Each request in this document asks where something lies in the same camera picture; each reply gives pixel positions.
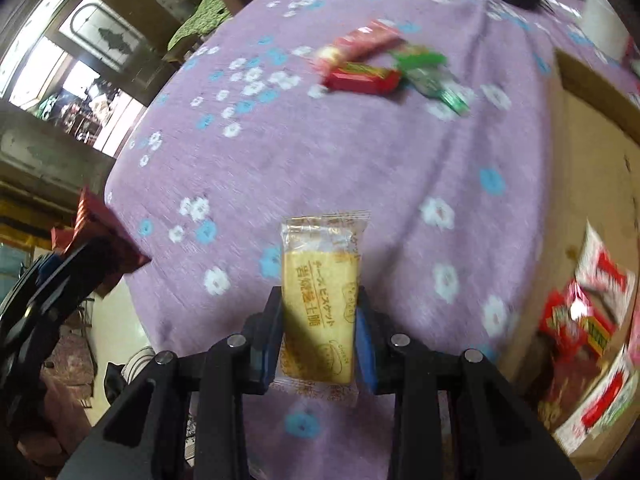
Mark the dark red snack packet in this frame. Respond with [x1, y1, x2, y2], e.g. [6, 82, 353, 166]
[50, 187, 151, 296]
[537, 350, 601, 431]

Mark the red white sachet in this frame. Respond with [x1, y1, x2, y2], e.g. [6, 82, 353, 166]
[575, 222, 638, 326]

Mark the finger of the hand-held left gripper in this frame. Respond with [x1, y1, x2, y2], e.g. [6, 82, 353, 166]
[17, 252, 76, 292]
[24, 239, 129, 333]

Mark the purple floral tablecloth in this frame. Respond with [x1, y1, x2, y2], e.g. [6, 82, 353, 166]
[102, 0, 633, 480]

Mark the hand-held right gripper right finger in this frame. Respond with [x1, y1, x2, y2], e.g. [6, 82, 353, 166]
[350, 287, 581, 480]

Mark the white jar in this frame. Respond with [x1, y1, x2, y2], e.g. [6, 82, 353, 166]
[582, 0, 631, 56]

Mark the red bar packet green label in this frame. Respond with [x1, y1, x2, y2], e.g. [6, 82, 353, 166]
[322, 60, 403, 95]

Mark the red white snack packet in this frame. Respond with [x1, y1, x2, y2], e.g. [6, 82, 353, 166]
[555, 345, 638, 453]

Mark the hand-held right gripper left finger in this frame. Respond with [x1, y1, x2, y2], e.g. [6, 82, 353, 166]
[57, 285, 286, 480]

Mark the bright green snack packet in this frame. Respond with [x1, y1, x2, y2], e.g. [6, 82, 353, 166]
[390, 45, 448, 75]

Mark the long red packet round emblem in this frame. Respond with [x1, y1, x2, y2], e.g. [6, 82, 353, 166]
[312, 20, 403, 73]

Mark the glass door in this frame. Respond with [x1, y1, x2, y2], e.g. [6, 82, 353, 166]
[0, 0, 161, 157]

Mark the green patterned cushion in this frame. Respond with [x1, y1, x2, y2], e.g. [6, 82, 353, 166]
[167, 0, 233, 53]

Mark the yellow biscuit packet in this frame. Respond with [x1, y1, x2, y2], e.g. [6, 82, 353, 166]
[270, 211, 372, 408]

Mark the small red snack packet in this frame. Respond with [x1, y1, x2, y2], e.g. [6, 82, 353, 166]
[541, 280, 618, 361]

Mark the cardboard box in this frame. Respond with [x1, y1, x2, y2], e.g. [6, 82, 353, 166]
[500, 47, 640, 478]

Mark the green white sachet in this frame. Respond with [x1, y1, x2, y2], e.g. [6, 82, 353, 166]
[405, 67, 471, 117]

